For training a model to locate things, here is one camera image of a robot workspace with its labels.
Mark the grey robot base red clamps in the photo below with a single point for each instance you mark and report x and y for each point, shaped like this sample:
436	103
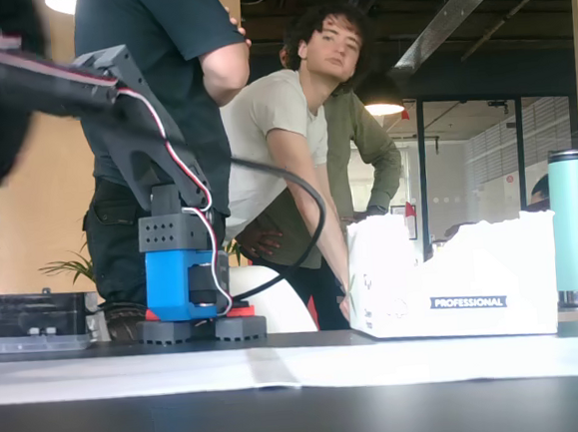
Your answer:
238	327

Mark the green potted plant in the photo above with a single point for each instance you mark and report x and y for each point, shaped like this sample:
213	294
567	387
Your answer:
75	267

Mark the black plastic case metal latches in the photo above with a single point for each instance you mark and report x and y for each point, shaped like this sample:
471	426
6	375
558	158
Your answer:
26	312

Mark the person in dark T-shirt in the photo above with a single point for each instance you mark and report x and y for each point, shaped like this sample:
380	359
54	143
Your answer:
164	25

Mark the white paper sheet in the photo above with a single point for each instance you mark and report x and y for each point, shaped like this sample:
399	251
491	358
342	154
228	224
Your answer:
131	376

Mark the person in white T-shirt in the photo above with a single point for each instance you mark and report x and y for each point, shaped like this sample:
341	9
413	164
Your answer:
270	107

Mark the white round chair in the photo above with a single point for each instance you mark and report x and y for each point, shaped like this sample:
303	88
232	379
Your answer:
276	312

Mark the red banner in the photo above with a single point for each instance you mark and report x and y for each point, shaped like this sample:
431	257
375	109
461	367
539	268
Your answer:
310	309

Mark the person in green shirt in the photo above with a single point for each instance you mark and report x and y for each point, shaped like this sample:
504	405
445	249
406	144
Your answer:
358	140

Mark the black shade pendant lamp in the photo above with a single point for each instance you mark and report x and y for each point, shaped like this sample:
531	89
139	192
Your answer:
384	108

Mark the black framed glass partition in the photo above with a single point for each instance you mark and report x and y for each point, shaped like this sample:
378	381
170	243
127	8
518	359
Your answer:
423	180

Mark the white torn cardboard box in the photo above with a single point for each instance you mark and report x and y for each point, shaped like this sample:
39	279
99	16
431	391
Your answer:
473	271

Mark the seated background person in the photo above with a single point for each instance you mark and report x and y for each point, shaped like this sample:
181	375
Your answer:
541	191

